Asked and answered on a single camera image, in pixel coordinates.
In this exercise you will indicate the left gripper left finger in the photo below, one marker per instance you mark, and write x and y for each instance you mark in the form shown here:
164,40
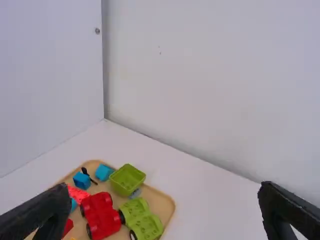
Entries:
42,212

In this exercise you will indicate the tan tray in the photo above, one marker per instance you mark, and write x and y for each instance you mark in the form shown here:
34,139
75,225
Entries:
160,200

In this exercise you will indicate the green hollow toy brick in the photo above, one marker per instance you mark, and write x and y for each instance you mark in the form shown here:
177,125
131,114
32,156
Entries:
127,178

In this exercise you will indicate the black toy piece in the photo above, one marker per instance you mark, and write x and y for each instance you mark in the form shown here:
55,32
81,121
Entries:
86,172

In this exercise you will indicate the green wheeled toy brick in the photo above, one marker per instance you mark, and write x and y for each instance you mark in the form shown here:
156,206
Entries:
142,220

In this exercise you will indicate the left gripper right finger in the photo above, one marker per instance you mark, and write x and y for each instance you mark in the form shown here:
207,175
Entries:
280,207

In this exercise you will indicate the blue toy brick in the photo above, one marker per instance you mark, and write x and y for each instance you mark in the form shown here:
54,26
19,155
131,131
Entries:
103,172
74,205
81,180

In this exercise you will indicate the grey toy brick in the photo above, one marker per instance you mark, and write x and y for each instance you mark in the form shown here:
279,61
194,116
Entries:
135,193

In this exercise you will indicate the red wheeled toy brick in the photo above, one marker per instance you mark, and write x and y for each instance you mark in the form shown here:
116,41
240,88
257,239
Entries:
100,215

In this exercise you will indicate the coral toy brick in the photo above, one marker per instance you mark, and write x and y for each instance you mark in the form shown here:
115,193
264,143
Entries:
78,195

